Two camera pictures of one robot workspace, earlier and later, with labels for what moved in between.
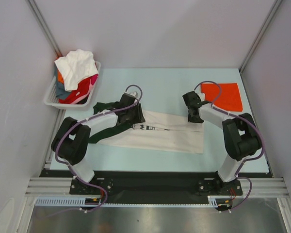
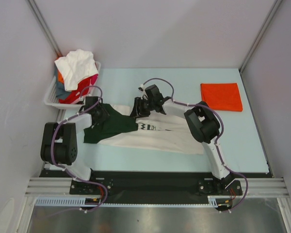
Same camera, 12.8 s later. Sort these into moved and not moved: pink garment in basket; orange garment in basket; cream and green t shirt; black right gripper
Moved: black right gripper
Not moved: orange garment in basket; pink garment in basket; cream and green t shirt
